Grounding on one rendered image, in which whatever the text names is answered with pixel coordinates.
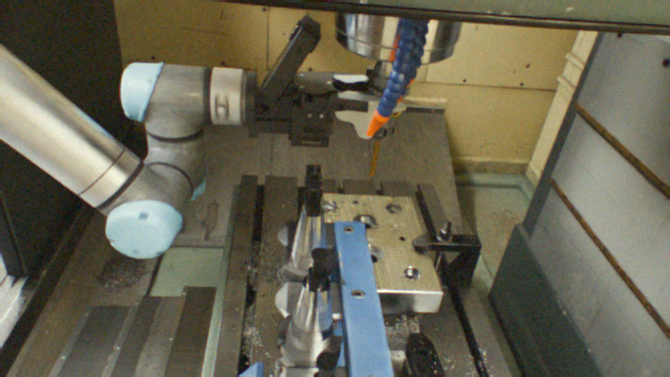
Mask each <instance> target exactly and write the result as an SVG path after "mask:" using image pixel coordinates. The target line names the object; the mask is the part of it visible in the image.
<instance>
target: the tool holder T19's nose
mask: <svg viewBox="0 0 670 377"><path fill-rule="evenodd" d="M395 119H396V118H392V119H389V120H388V121H387V122H386V123H385V124H384V125H383V126H381V127H380V128H379V129H378V130H377V131H376V132H375V133H374V134H373V136H372V137H371V138H372V139H373V141H376V142H383V141H384V140H386V139H387V138H389V137H390V136H391V135H393V134H394V133H395V126H396V123H395Z"/></svg>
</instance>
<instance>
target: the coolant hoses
mask: <svg viewBox="0 0 670 377"><path fill-rule="evenodd" d="M402 23H403V25H402V27H401V28H400V36H401V38H400V39H399V41H398V49H397V51H396V53H395V57H396V60H395V61H394V62H393V70H392V71H391V73H390V80H389V81H388V83H387V89H386V90H385V92H384V96H383V97H382V99H381V103H380V104H378V105H377V108H376V110H375V111H374V114H373V117H372V119H371V122H370V124H369V127H368V129H367V132H366V135H367V136H368V137H370V136H372V135H373V134H374V133H375V132H376V131H377V130H378V129H379V128H380V127H381V126H383V125H384V124H385V123H386V122H387V121H388V120H389V119H390V116H391V115H392V114H393V113H394V109H395V108H396V107H397V105H398V104H399V103H400V102H401V101H402V98H403V97H402V96H403V95H405V94H406V92H407V88H408V87H409V86H410V85H411V84H412V83H413V82H414V81H415V78H416V77H417V69H418V68H420V66H421V57H423V55H424V49H423V47H425V46H426V44H427V37H426V35H428V34H429V31H430V30H429V26H428V24H430V23H431V20H420V19H407V18H402Z"/></svg>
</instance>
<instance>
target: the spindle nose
mask: <svg viewBox="0 0 670 377"><path fill-rule="evenodd" d="M334 24H335V32H334V37H335V39H336V41H337V42H338V43H339V44H340V45H341V46H342V47H343V48H345V49H346V50H348V51H350V52H352V53H354V54H356V55H359V56H362V57H365V58H368V59H372V60H376V61H381V62H386V63H392V64H393V62H394V61H395V60H396V57H395V53H396V51H397V49H398V41H399V39H400V38H401V36H400V28H401V27H402V25H403V23H402V18H395V17H383V16H371V15H358V14H347V13H335V16H334ZM428 26H429V30H430V31H429V34H428V35H426V37H427V44H426V46H425V47H423V49H424V55H423V57H421V65H429V64H436V63H440V62H443V61H445V60H447V59H449V58H450V57H452V56H453V55H454V54H455V50H456V45H457V42H458V41H459V39H460V35H461V31H462V27H464V23H456V22H444V21H432V20H431V23H430V24H428Z"/></svg>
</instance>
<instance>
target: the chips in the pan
mask: <svg viewBox="0 0 670 377"><path fill-rule="evenodd" d="M185 228H186V222H183V223H182V227H181V230H180V231H179V232H178V233H179V234H181V235H182V234H183V233H185ZM143 261H144V259H143V258H136V257H131V256H127V255H119V256H118V258H115V259H114V260H110V262H109V263H107V265H106V266H105V269H104V270H102V271H103V272H101V273H102V274H99V275H98V279H99V280H100V283H101V285H103V288H104V290H105V291H106V292H107V293H113V292H115V293H117V295H118V296H120V291H121V290H125V288H128V287H132V286H134V285H136V283H138V282H139V280H140V278H142V277H143V276H144V275H145V274H147V273H146V272H143V270H144V269H146V267H145V263H146V262H143ZM103 266H104V265H103ZM100 283H99V284H100ZM105 291H104V292H105Z"/></svg>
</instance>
